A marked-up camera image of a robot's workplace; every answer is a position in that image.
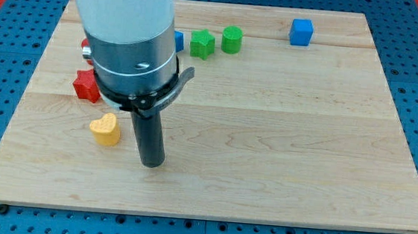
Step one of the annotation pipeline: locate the red block behind arm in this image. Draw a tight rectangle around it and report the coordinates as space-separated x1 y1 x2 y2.
80 39 93 65

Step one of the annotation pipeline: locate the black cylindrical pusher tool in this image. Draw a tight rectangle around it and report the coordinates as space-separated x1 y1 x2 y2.
131 113 165 168

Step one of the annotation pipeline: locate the blue cube block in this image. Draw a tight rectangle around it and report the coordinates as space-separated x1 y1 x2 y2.
288 19 314 46

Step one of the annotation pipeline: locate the yellow heart block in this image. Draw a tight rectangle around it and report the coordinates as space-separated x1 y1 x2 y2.
89 113 121 147

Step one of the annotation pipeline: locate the wooden board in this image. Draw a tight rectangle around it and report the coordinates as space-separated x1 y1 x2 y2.
0 0 418 234

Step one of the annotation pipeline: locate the green star block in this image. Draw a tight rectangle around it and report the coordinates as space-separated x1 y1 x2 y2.
189 29 215 60

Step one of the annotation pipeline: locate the red star block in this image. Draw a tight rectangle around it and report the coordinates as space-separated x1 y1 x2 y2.
72 69 101 104

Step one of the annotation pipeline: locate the blue block behind arm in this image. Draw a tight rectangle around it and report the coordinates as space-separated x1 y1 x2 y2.
174 31 185 53

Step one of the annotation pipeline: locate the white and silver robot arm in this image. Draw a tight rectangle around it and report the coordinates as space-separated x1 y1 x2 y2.
75 0 194 118

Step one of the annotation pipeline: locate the green cylinder block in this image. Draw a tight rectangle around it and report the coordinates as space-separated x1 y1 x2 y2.
221 25 243 54

